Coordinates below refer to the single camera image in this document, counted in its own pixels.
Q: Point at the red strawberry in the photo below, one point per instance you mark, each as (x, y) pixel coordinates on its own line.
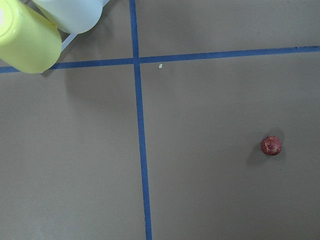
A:
(271, 145)

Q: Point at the white upturned cup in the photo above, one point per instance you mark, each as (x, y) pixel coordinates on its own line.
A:
(75, 15)

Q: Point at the yellow upturned cup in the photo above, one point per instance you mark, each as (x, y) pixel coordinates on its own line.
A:
(28, 41)

